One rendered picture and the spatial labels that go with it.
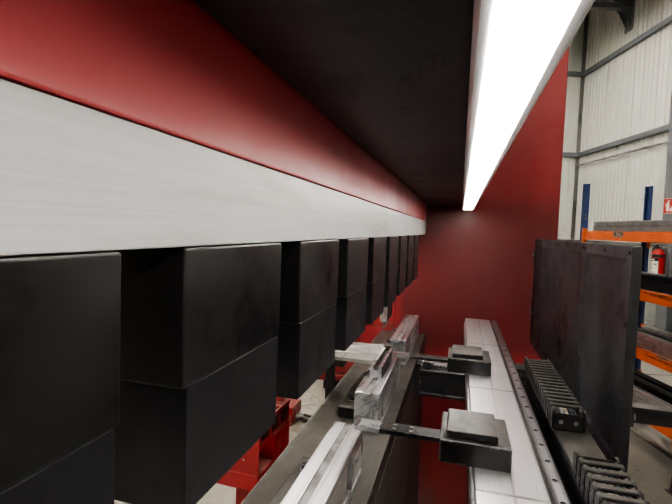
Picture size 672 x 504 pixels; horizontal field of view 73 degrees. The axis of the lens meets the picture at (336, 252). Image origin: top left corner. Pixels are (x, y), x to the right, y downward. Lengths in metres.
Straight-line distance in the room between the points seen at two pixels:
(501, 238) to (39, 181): 2.02
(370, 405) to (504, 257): 1.20
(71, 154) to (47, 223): 0.03
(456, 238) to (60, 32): 1.99
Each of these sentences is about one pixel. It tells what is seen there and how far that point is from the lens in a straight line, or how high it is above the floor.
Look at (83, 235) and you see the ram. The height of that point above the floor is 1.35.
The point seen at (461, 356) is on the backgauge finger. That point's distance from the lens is 1.27.
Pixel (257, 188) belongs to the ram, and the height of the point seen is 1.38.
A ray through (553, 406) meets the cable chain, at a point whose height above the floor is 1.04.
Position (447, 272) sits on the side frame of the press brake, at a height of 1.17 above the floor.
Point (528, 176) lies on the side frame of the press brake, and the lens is 2.16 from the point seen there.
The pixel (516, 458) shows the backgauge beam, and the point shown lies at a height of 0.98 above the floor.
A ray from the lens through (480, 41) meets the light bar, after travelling 0.27.
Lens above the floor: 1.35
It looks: 3 degrees down
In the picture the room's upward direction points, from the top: 2 degrees clockwise
